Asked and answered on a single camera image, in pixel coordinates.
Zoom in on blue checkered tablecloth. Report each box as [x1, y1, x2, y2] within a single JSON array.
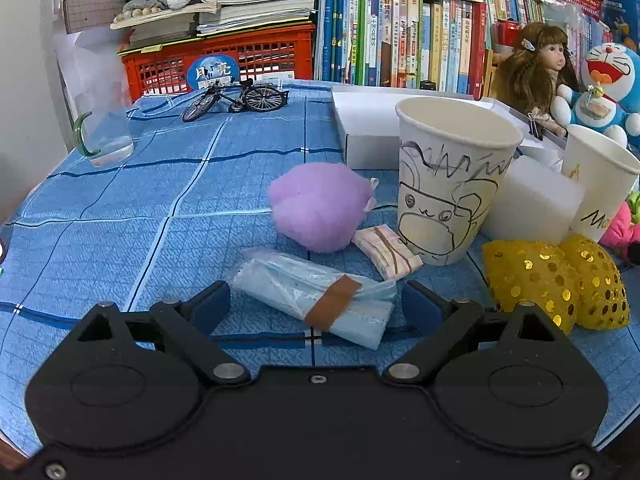
[[0, 80, 640, 456]]

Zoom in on round blue sign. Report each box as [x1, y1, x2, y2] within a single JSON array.
[[186, 54, 234, 92]]

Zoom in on stack of lying books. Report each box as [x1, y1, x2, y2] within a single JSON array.
[[110, 0, 321, 53]]

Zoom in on blue cat plush toy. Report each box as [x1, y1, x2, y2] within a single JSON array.
[[550, 42, 640, 150]]

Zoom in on pink patterned tissue pack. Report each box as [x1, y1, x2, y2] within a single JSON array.
[[352, 225, 423, 281]]

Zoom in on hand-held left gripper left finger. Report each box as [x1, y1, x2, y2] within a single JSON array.
[[75, 280, 252, 387]]

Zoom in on brown-haired doll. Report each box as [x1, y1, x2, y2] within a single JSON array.
[[492, 22, 581, 136]]

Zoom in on red plastic crate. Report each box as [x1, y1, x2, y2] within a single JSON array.
[[120, 24, 317, 103]]

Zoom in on white cardboard box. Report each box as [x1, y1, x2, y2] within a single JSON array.
[[331, 85, 568, 171]]

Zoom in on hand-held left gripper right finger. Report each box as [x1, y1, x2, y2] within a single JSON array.
[[382, 280, 562, 387]]

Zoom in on glass cup with green handle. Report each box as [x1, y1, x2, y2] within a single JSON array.
[[70, 67, 135, 168]]

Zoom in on row of standing books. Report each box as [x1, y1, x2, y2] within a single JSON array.
[[315, 0, 551, 93]]

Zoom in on pink and green plush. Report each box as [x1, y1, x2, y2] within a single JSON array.
[[602, 192, 640, 263]]

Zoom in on paper cup with lettering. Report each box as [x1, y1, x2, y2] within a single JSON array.
[[560, 124, 640, 243]]

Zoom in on purple fluffy plush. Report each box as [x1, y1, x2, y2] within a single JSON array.
[[267, 162, 378, 255]]

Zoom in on blue face mask pack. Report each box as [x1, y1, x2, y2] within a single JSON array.
[[232, 259, 398, 350]]

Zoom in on paper cup with drawing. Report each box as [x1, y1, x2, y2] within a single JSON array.
[[395, 97, 525, 267]]

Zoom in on blue printed box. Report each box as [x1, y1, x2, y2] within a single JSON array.
[[600, 0, 640, 51]]

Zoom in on red drink can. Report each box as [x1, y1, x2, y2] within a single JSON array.
[[495, 19, 521, 51]]

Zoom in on grey grid board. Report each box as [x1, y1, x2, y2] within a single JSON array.
[[62, 0, 125, 35]]

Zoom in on yellow sequin plush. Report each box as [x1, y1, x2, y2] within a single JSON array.
[[482, 240, 583, 333], [557, 234, 631, 331]]

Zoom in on white sponge block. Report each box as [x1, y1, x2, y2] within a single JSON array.
[[481, 156, 586, 243]]

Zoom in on black toy bicycle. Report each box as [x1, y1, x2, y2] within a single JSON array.
[[181, 78, 291, 123]]

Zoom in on wooden bead string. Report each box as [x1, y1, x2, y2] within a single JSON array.
[[122, 7, 168, 23]]

